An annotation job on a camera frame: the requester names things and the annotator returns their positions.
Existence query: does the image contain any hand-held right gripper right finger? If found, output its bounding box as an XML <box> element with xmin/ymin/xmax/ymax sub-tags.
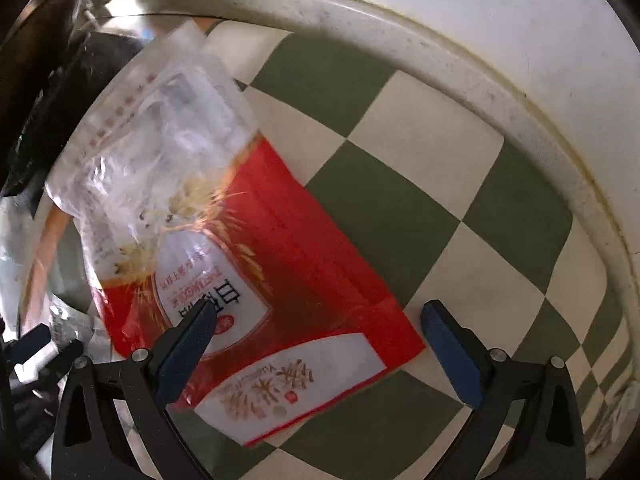
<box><xmin>420</xmin><ymin>300</ymin><xmax>587</xmax><ymax>480</ymax></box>

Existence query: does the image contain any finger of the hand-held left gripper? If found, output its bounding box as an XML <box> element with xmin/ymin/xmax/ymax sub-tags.
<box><xmin>12</xmin><ymin>324</ymin><xmax>85</xmax><ymax>386</ymax></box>

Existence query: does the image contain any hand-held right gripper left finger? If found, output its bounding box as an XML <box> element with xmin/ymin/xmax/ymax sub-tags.
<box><xmin>50</xmin><ymin>301</ymin><xmax>219</xmax><ymax>480</ymax></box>

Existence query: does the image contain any red and white plastic bag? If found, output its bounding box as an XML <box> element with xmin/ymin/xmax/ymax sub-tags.
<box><xmin>44</xmin><ymin>20</ymin><xmax>426</xmax><ymax>449</ymax></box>

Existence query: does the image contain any clear plastic bag with paper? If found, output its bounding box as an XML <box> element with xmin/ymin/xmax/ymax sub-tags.
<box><xmin>0</xmin><ymin>194</ymin><xmax>96</xmax><ymax>342</ymax></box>

